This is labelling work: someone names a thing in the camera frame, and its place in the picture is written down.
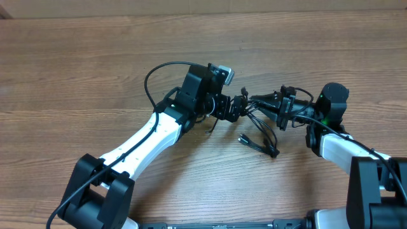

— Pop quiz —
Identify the black usb cable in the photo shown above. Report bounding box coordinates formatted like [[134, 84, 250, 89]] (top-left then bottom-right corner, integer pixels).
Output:
[[205, 86, 280, 159]]

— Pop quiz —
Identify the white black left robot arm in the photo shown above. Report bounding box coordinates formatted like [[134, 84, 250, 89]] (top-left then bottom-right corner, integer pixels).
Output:
[[46, 62, 245, 229]]

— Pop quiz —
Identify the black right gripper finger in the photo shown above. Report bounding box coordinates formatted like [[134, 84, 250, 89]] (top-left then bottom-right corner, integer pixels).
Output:
[[258, 106, 279, 122], [251, 91, 282, 104]]

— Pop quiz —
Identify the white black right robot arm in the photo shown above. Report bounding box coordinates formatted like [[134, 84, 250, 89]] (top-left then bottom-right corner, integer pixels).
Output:
[[250, 83, 406, 228]]

